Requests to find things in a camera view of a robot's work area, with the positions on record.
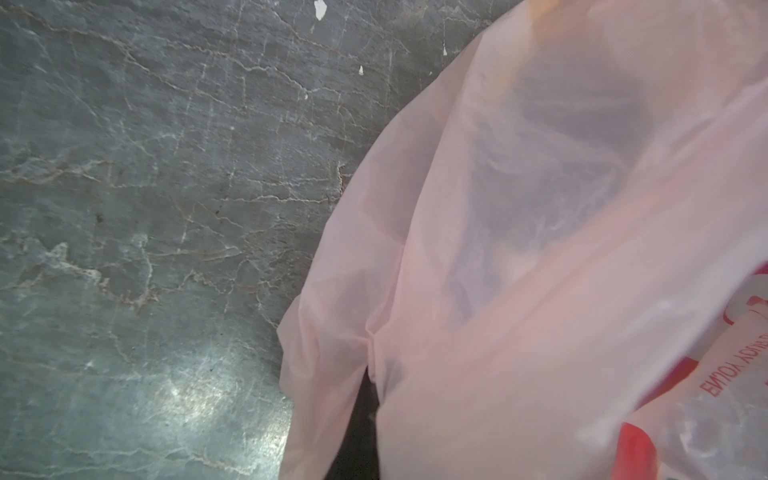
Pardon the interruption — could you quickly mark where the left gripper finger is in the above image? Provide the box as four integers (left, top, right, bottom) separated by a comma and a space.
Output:
325, 372, 380, 480

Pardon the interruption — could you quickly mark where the pink plastic bag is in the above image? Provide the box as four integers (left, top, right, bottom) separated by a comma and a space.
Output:
277, 1, 767, 479

